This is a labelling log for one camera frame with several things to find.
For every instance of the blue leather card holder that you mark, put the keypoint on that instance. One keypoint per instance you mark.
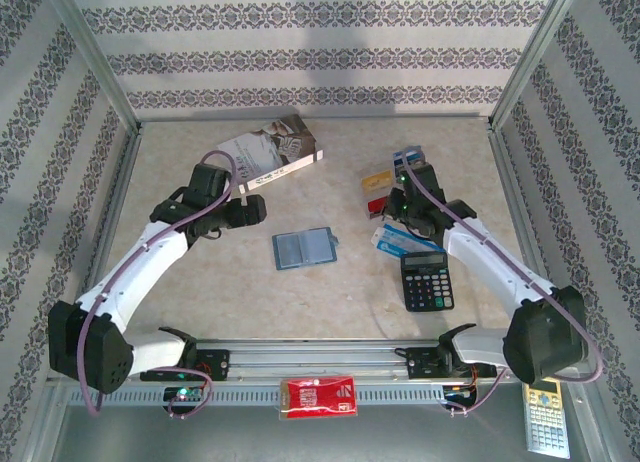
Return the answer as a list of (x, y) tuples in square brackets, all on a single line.
[(305, 248)]

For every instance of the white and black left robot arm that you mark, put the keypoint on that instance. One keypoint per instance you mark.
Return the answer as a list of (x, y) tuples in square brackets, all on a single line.
[(145, 262)]

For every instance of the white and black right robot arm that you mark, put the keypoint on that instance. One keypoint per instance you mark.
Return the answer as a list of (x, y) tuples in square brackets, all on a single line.
[(490, 272)]

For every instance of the clear acrylic card stand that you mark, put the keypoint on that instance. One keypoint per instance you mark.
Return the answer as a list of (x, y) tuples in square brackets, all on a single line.
[(372, 192)]

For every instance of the gold card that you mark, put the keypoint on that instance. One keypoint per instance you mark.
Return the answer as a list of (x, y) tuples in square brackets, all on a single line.
[(376, 181)]

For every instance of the blue and white paper sleeve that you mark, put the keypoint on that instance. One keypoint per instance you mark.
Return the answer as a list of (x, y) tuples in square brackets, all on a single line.
[(400, 242)]

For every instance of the paperback book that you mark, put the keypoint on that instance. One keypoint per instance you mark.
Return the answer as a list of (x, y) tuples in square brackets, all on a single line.
[(270, 149)]

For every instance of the black desk calculator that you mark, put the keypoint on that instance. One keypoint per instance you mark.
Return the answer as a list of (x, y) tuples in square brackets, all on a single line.
[(425, 287)]

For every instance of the aluminium back bar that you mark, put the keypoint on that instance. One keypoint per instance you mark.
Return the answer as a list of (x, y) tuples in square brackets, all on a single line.
[(375, 117)]

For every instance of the gold scientific calculator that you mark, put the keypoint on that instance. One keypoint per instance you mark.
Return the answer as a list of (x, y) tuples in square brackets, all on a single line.
[(546, 422)]

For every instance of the aluminium side rail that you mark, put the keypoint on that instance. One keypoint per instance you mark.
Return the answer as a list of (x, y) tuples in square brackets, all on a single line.
[(510, 182), (107, 232)]

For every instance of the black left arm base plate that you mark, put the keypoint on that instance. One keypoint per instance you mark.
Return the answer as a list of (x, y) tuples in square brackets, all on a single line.
[(217, 364)]

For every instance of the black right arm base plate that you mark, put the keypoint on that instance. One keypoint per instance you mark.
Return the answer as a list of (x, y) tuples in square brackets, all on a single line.
[(420, 364)]

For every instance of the aluminium mounting rail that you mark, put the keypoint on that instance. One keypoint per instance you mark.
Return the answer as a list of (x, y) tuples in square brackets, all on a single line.
[(320, 357)]

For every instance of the aluminium frame post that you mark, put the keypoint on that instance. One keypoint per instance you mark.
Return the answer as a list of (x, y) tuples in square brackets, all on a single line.
[(532, 52), (93, 52)]

